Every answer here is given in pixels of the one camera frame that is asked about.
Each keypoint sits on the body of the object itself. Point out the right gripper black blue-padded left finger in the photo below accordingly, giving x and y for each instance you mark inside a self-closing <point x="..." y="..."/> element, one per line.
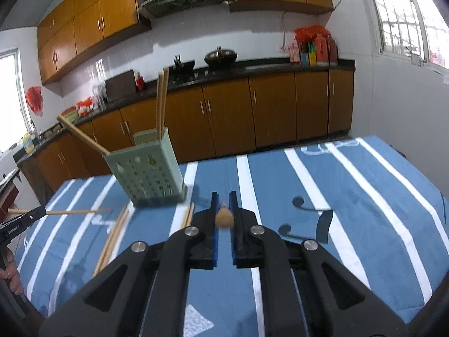
<point x="143" y="291"/>

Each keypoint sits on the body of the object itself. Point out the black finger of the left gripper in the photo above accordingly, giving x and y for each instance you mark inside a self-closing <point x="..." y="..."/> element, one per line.
<point x="16" y="226"/>

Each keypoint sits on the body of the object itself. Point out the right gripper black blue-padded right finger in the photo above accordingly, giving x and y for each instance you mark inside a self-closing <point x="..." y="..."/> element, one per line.
<point x="305" y="290"/>

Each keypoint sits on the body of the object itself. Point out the wooden lower kitchen cabinets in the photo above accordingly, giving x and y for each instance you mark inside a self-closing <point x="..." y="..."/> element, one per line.
<point x="213" y="120"/>

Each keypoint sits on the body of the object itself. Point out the wooden kitchen cabinets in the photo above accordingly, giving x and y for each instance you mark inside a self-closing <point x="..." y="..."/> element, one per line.
<point x="77" y="30"/>
<point x="213" y="120"/>

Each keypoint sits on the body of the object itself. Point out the wooden upper kitchen cabinets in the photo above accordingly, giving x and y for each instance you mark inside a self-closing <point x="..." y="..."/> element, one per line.
<point x="77" y="30"/>

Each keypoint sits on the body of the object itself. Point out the person's hand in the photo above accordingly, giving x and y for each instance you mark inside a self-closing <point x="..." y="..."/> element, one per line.
<point x="10" y="273"/>

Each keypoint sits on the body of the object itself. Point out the wooden chopstick pair outer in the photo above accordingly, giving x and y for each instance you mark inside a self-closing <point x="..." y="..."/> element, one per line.
<point x="107" y="242"/>

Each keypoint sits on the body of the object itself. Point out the wooden chopstick pair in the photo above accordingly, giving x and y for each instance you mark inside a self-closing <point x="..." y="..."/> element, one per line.
<point x="107" y="242"/>
<point x="112" y="242"/>

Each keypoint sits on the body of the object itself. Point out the wooden chopstick pair inner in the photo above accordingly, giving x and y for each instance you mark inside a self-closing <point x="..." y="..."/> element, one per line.
<point x="112" y="242"/>

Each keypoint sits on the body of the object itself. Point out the blue white striped tablecloth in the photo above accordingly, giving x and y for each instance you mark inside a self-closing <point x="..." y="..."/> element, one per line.
<point x="389" y="226"/>

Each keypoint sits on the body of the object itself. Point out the chopstick leaning in holder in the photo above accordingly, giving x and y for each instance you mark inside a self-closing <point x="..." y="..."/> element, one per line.
<point x="82" y="136"/>

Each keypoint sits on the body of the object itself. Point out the green perforated utensil holder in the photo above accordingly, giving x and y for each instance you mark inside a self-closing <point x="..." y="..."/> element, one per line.
<point x="148" y="172"/>

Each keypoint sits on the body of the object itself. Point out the red plastic bag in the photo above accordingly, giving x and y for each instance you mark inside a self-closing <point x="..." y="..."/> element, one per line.
<point x="34" y="99"/>

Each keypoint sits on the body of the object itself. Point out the upright chopstick in holder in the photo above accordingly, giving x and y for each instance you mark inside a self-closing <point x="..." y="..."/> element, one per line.
<point x="164" y="93"/>

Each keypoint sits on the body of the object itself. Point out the black wok left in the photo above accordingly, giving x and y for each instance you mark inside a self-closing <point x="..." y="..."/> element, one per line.
<point x="182" y="68"/>

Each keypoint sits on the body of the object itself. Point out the colourful bottles on counter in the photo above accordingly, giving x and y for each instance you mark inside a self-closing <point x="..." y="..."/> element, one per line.
<point x="314" y="46"/>

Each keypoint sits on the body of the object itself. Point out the black wok with lid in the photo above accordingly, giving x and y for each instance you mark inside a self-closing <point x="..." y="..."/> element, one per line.
<point x="221" y="58"/>

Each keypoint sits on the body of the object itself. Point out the window with bars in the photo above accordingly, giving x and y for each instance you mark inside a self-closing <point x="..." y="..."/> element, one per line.
<point x="414" y="29"/>

